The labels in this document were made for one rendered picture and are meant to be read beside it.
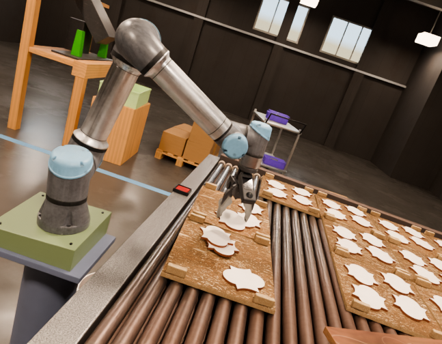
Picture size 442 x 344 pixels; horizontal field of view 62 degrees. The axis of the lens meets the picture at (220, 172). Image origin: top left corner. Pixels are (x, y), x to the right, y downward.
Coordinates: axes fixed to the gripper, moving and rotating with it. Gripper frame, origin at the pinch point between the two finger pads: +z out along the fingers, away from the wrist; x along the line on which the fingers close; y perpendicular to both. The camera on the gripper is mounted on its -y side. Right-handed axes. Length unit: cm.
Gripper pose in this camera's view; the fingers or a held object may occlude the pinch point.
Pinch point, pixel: (232, 219)
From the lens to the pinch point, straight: 131.7
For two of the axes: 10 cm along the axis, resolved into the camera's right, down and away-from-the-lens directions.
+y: -2.0, -3.7, 9.1
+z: -2.9, 9.1, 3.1
